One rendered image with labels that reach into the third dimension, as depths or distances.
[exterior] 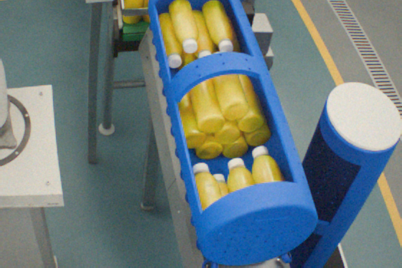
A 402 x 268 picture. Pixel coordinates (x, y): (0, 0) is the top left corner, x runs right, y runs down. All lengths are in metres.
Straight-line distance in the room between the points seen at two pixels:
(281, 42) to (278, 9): 0.32
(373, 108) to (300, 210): 0.63
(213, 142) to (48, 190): 0.47
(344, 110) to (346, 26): 2.15
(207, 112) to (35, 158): 0.46
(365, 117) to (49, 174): 0.94
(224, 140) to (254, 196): 0.36
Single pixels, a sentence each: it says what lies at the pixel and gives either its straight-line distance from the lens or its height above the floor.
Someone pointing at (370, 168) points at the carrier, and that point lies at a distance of 1.86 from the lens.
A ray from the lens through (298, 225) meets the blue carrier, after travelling 1.44.
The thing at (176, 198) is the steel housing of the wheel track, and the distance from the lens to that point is 1.73.
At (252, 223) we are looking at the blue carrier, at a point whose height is 1.17.
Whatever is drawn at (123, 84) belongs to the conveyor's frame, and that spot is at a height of 0.31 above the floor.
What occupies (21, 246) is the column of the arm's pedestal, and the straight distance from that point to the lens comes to 1.93.
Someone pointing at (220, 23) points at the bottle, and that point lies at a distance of 1.85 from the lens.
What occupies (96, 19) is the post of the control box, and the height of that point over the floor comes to 0.86.
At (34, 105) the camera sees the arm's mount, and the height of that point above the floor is 1.05.
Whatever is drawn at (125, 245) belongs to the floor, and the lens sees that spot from 2.64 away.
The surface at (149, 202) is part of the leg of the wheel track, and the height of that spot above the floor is 0.06.
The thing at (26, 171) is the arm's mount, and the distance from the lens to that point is 1.55.
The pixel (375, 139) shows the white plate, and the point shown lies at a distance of 1.82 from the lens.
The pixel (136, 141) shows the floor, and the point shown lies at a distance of 2.98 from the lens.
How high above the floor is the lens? 2.29
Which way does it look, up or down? 47 degrees down
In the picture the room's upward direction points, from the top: 11 degrees clockwise
